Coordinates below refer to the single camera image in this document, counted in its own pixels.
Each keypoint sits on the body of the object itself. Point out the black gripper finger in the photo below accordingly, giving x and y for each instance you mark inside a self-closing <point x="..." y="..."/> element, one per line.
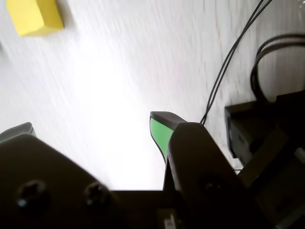
<point x="195" y="167"/>
<point x="47" y="179"/>

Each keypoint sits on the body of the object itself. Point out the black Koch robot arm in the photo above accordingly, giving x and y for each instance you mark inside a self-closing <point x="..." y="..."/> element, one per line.
<point x="250" y="119"/>

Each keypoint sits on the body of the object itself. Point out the yellow wooden cube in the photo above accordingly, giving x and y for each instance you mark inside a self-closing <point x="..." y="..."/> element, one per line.
<point x="33" y="16"/>

